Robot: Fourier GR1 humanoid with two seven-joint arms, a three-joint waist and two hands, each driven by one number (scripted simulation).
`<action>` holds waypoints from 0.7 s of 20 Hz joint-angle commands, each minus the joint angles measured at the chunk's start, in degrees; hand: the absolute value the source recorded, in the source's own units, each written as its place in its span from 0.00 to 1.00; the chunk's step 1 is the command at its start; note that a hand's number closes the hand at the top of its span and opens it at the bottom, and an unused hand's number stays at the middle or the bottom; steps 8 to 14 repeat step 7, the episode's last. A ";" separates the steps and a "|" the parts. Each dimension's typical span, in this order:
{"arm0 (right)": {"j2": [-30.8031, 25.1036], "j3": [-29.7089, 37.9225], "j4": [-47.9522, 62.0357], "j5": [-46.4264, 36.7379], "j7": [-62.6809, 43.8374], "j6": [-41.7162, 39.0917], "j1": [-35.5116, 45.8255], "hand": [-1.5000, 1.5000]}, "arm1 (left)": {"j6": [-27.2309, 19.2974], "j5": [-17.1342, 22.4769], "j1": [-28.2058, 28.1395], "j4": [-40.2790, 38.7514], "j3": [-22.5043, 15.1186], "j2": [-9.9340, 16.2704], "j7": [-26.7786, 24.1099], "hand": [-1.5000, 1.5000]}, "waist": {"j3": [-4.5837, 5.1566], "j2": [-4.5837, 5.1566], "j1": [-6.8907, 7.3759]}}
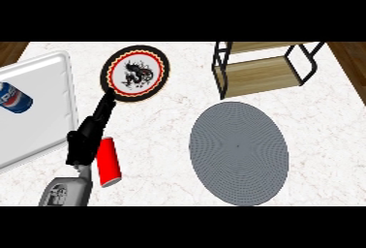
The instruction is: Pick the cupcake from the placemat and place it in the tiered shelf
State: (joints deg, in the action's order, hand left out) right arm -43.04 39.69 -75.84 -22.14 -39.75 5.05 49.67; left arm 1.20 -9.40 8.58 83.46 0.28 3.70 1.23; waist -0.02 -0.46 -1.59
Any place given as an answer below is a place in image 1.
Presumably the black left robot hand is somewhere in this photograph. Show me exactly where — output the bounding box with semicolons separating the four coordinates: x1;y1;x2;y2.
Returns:
65;87;117;167

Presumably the grey round placemat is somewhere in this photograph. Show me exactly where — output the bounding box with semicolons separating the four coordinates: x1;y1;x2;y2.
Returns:
188;101;291;206

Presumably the black-framed wooden tiered shelf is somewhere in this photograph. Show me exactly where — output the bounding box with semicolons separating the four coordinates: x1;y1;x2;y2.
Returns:
211;42;326;101

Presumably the red can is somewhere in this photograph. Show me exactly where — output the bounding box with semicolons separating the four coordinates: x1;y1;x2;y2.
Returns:
95;136;123;188

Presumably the white rectangular tray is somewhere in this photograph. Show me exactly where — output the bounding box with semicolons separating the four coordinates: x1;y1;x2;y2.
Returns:
0;50;80;171

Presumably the blue soda can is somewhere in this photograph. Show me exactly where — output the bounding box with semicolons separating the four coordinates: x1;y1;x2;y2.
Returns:
0;81;34;114

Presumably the round plate with dragon print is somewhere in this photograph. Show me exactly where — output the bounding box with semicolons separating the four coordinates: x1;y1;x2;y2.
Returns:
99;45;171;103

